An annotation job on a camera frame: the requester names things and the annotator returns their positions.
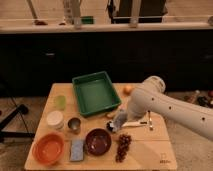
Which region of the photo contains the bunch of red grapes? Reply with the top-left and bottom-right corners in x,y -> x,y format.
115,134 -> 132,162

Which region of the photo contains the wooden table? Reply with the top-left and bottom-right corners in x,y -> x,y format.
24,83 -> 177,171

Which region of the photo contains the orange plastic bowl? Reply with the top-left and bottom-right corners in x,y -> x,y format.
32,133 -> 64,166

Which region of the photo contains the light green cup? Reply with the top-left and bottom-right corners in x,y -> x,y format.
54,95 -> 66,110

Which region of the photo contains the grey towel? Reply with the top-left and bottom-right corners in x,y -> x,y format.
113,109 -> 127,132

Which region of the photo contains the green plastic tray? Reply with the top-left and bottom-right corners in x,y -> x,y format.
72,71 -> 121,117

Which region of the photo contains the dark red bowl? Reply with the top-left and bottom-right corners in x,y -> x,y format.
85,128 -> 112,156

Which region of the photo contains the orange fruit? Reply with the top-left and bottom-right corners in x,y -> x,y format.
123,85 -> 133,95

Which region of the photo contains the small metal cup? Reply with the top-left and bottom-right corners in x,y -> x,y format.
68,117 -> 81,134

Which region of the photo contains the silver fork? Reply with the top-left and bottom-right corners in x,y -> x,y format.
148,111 -> 154,131

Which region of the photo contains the white round container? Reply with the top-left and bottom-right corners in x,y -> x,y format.
46,111 -> 64,129

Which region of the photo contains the blue sponge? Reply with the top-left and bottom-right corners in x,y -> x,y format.
70,139 -> 84,162

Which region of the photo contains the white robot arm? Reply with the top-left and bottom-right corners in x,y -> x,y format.
127,76 -> 213,141

